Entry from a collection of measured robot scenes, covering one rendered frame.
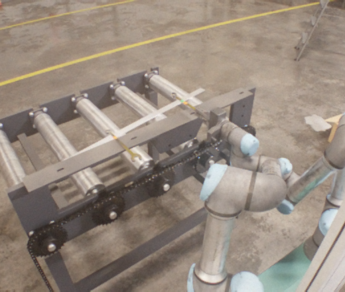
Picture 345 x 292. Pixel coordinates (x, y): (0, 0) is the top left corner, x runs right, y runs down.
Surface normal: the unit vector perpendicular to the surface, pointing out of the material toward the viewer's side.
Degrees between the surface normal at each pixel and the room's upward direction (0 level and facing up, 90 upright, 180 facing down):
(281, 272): 0
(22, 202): 90
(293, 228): 0
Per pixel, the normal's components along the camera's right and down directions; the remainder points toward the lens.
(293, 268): 0.00, -0.79
